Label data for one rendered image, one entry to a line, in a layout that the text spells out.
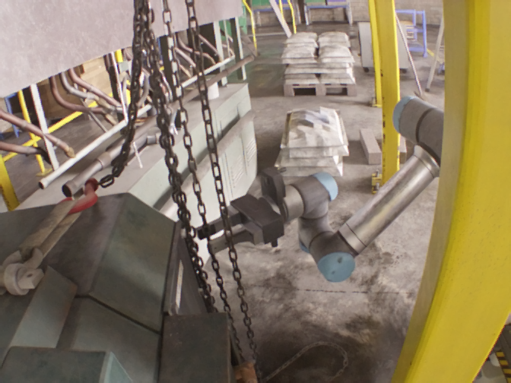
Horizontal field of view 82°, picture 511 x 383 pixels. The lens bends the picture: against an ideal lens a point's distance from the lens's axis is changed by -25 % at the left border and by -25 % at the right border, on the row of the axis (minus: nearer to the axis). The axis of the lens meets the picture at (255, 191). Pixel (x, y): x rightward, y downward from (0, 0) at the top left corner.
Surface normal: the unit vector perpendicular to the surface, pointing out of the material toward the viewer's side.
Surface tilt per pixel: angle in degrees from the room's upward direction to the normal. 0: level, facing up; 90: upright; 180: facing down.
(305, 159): 65
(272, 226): 90
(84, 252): 0
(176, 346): 0
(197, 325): 0
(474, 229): 90
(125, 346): 45
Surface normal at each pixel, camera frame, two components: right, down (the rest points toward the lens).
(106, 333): 0.62, -0.71
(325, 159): -0.18, 0.07
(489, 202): -0.27, 0.50
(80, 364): -0.12, -0.87
